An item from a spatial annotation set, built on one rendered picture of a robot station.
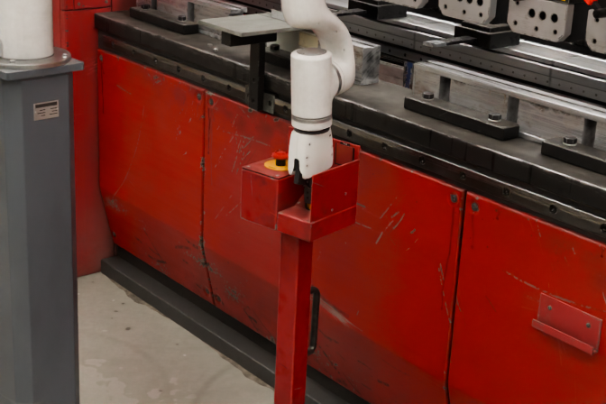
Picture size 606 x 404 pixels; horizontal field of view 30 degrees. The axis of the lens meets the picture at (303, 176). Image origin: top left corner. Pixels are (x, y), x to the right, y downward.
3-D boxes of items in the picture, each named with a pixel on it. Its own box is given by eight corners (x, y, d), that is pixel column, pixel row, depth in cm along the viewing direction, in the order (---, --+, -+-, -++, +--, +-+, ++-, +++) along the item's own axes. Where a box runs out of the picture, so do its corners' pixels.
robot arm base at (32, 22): (5, 74, 222) (1, -21, 216) (-41, 55, 235) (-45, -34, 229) (88, 62, 234) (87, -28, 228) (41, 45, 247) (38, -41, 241)
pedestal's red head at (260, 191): (239, 218, 248) (241, 140, 242) (286, 201, 259) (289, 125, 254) (309, 243, 236) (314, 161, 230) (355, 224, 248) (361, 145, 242)
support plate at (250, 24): (198, 23, 283) (198, 19, 282) (280, 14, 299) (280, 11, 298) (241, 37, 270) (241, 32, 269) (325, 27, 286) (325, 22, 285)
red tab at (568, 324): (531, 325, 228) (535, 294, 226) (537, 324, 229) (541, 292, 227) (592, 355, 217) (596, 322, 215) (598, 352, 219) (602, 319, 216)
